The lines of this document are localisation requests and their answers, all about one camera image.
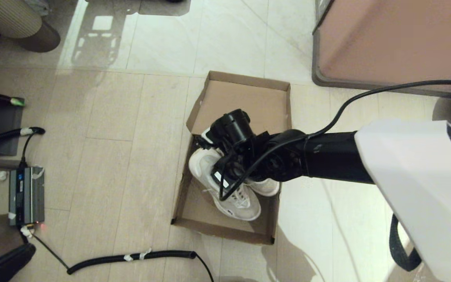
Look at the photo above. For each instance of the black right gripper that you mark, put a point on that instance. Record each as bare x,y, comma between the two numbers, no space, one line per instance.
229,176

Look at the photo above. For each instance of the brown cardboard shoe box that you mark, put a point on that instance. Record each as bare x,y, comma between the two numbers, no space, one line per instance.
249,102

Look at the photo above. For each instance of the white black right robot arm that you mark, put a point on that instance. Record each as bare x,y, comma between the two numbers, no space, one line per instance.
405,176

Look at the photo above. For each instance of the white tape wad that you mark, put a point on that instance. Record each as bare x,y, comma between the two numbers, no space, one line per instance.
26,232

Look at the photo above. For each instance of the grey metal power inverter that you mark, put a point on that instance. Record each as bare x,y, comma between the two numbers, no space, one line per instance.
26,196

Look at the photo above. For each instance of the white paper scrap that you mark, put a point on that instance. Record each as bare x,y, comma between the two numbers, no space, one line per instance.
0,176

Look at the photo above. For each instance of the pink cabinet with grey rim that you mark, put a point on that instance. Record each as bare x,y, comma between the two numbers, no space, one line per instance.
397,39

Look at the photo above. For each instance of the beige ribbed round pouf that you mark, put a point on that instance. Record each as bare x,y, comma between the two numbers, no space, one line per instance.
2,15

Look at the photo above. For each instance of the grey crumpled cloth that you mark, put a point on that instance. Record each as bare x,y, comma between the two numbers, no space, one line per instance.
37,6

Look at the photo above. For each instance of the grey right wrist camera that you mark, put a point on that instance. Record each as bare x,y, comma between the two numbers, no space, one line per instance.
206,136

